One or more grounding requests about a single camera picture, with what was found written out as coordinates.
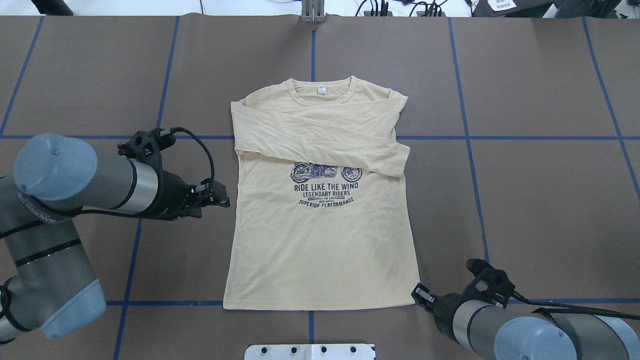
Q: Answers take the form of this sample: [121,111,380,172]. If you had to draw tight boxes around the right black braided cable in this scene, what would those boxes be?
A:
[510,290,640,322]

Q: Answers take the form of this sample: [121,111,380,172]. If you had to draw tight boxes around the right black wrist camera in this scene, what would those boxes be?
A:
[462,259,515,309]

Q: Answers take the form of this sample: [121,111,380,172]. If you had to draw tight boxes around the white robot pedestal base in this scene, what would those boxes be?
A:
[244,342,377,360]

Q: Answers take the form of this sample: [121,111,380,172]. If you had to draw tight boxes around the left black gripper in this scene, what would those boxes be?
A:
[150,170,231,220]

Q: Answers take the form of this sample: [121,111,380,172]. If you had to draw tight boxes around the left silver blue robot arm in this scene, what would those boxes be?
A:
[0,127,231,345]

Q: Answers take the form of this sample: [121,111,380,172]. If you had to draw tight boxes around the aluminium frame post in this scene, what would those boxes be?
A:
[301,0,326,24]

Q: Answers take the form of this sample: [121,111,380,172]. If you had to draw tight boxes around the cream long-sleeve graphic shirt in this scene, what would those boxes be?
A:
[222,76,419,312]

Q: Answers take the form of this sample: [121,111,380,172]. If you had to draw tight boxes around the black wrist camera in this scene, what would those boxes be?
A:
[462,259,515,309]
[118,128,177,169]

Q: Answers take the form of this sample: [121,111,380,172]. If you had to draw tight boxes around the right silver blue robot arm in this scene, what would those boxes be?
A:
[411,284,640,360]

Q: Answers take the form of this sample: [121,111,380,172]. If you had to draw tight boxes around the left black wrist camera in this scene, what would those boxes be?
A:
[118,128,177,169]

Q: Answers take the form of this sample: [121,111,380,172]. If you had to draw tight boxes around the black labelled box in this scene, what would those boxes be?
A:
[471,0,559,18]

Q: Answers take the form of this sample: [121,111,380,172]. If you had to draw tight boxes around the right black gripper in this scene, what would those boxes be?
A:
[411,283,476,346]

